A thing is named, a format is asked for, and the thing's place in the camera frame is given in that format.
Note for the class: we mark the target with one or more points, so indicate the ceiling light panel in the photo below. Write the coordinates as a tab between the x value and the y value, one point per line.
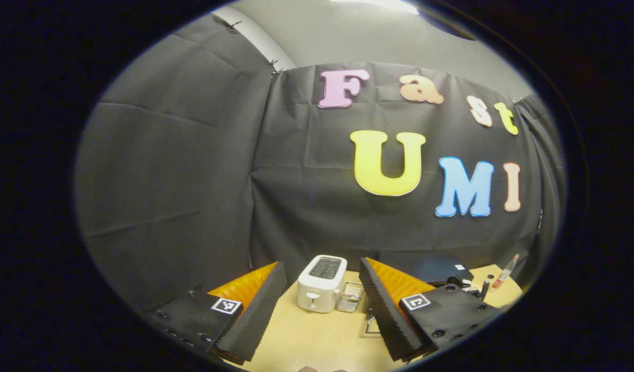
379	4

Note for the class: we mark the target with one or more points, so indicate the white toaster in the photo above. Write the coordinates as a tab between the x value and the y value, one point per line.
319	287

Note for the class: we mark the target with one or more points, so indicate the black backdrop cloth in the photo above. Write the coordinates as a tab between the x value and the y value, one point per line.
192	170

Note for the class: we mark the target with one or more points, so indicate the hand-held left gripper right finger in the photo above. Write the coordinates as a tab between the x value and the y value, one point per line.
381	310

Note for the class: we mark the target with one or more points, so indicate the clear red label water bottle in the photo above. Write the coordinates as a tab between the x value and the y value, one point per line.
505	273

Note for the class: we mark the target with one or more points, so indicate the black electric oven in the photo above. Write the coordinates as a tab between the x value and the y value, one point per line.
435	267

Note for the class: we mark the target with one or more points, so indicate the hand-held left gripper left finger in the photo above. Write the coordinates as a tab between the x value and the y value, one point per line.
262	310

